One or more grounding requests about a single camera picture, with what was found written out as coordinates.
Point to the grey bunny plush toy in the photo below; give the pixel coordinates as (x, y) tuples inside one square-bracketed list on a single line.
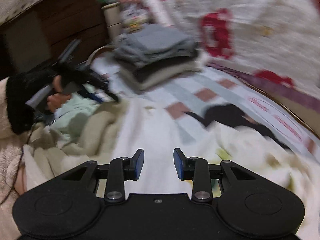
[(132, 10)]

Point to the person's left hand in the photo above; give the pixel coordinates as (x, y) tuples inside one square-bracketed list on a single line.
[(56, 102)]

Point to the beige folded garment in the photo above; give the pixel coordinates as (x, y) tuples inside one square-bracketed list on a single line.
[(162, 75)]

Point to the cream waffle-knit sweatshirt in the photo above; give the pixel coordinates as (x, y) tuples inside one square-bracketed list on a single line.
[(155, 135)]

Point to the checkered rug with dog print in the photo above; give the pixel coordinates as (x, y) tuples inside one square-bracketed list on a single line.
[(162, 97)]

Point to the light green cloth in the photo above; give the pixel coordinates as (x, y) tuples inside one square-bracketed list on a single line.
[(80, 110)]

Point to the grey folded clothes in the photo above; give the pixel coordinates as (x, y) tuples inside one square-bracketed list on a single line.
[(155, 42)]

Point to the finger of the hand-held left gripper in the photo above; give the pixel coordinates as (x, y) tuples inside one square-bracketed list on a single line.
[(105, 90)]

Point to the geometric patterned cloth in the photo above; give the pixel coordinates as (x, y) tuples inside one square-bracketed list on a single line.
[(25, 2)]

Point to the white quilted bear-print bedspread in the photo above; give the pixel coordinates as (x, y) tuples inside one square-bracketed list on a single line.
[(250, 10)]

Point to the cream nightstand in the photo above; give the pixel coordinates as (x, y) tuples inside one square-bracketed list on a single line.
[(112, 20)]

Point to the beige bed base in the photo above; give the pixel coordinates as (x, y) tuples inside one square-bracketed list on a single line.
[(303, 117)]

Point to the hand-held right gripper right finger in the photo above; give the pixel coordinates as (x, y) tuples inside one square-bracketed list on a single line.
[(178, 165)]

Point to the brown wooden dresser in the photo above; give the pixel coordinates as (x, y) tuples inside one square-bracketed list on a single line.
[(50, 30)]

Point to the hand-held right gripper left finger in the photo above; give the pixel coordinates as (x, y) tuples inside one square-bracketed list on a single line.
[(138, 165)]

